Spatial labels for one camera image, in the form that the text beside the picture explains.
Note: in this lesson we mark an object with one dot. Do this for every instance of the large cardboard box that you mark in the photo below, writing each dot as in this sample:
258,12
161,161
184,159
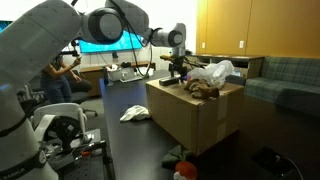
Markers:
186,113

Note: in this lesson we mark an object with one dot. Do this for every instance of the white cloth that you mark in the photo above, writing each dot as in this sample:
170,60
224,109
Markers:
135,113

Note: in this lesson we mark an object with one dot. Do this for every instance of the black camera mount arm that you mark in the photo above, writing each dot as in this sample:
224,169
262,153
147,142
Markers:
75,48

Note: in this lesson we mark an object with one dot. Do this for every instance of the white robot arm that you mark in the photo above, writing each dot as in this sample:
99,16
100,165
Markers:
33,43

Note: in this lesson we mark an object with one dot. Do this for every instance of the orange black clamp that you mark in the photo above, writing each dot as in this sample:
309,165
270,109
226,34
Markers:
95,146

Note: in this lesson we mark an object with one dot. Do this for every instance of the white plastic bag orange print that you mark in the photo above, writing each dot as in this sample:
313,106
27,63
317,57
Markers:
213,73

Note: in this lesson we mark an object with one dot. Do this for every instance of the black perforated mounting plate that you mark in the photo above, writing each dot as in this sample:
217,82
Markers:
90,170

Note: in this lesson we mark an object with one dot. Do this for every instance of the dark bottle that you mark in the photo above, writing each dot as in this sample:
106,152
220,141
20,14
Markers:
106,76

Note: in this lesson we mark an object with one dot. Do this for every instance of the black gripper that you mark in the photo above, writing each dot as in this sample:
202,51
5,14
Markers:
177,66

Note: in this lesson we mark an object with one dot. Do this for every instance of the blue printed box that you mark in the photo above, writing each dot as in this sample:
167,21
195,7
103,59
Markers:
238,72

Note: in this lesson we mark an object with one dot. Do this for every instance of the black office chair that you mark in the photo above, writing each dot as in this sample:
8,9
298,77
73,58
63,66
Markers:
80,88

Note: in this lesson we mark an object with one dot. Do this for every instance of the plaid sofa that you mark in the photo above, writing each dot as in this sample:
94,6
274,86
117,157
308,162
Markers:
286,83

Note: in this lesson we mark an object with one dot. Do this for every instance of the brown plush toy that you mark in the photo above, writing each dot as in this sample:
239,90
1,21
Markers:
201,90

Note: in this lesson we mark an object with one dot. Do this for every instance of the dark grey chair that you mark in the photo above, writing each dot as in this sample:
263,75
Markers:
237,80

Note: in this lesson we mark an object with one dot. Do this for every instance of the wall power outlet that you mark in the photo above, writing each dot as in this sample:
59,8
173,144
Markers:
203,45
241,44

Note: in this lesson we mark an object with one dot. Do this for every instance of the white storage tray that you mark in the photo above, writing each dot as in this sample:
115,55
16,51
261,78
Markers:
118,74

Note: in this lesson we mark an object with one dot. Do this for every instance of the large wall monitor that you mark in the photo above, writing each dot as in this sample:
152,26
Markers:
128,41

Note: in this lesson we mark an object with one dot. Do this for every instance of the red and green plush toy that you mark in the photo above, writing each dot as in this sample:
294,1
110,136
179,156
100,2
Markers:
185,168

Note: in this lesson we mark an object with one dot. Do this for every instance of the smaller monitor screen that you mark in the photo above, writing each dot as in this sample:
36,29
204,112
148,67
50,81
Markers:
5,26

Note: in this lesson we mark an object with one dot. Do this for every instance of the blue cloth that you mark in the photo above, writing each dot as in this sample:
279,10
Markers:
183,79

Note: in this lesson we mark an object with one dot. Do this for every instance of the woman in striped top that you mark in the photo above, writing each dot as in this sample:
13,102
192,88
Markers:
56,86

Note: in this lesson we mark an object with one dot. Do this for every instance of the black whiteboard eraser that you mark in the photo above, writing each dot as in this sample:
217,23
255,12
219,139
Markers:
168,81

